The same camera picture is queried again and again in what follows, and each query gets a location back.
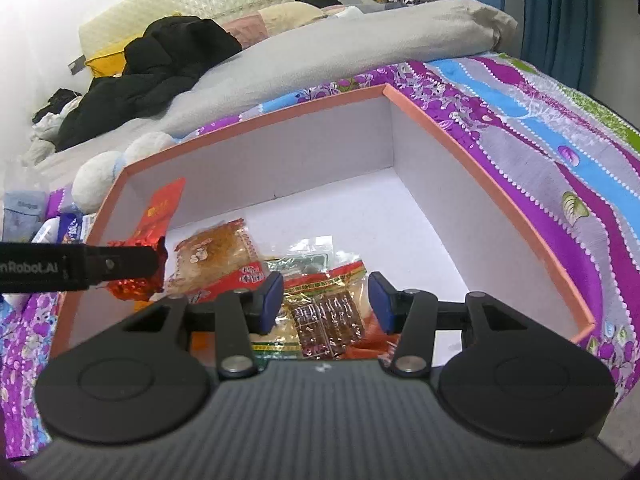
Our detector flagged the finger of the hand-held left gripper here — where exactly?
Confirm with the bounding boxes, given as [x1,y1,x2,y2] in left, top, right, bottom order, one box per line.
[85,241,163,288]

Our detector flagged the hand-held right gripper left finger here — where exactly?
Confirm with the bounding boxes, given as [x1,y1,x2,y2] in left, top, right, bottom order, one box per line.
[122,271,286,378]

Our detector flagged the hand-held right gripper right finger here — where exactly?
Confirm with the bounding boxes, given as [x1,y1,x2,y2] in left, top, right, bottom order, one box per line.
[367,271,531,378]

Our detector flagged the yellow green snack packet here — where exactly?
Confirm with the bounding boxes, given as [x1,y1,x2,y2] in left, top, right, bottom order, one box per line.
[250,310,301,358]

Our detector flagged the clear packet of brown bars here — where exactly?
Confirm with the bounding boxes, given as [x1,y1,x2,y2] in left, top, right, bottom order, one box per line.
[282,260,373,358]

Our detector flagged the red snack packet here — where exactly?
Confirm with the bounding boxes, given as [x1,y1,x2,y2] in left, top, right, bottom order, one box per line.
[107,176,187,302]

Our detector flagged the clear orange snack packet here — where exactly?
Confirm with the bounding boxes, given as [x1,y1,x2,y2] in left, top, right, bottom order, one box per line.
[166,217,266,306]

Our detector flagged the pink cardboard box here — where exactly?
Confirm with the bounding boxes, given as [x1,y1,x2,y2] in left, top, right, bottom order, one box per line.
[50,84,598,361]

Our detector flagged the white and blue plush toy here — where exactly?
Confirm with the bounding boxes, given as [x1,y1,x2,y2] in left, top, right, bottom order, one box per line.
[71,131,176,211]

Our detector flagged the pile of clothes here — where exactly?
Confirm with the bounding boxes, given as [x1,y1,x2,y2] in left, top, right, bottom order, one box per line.
[27,87,83,163]

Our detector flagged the black jacket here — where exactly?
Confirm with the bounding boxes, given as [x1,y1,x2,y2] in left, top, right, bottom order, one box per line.
[54,16,243,153]

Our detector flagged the yellow pillow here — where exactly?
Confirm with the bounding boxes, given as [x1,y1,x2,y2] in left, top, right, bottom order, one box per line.
[84,37,146,78]

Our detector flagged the grey duvet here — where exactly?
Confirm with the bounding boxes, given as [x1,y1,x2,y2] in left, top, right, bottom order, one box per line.
[37,0,518,191]

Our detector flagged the pink and beige pillow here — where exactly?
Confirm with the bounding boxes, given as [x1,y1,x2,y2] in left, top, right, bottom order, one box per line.
[220,2,331,41]

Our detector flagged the blue curtain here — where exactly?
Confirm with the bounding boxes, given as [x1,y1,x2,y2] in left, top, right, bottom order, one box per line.
[520,0,640,111]

